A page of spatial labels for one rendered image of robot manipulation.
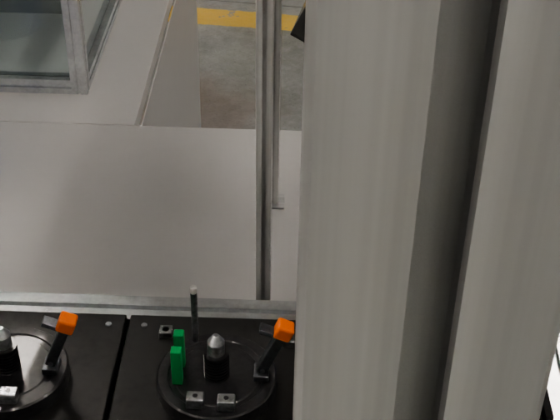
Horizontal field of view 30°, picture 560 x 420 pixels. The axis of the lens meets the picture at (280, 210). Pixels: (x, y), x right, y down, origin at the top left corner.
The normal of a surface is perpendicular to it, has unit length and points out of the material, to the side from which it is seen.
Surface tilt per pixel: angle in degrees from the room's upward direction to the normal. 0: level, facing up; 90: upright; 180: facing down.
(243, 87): 1
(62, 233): 0
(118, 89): 0
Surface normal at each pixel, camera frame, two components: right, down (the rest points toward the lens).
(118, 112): 0.01, -0.81
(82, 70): -0.04, 0.59
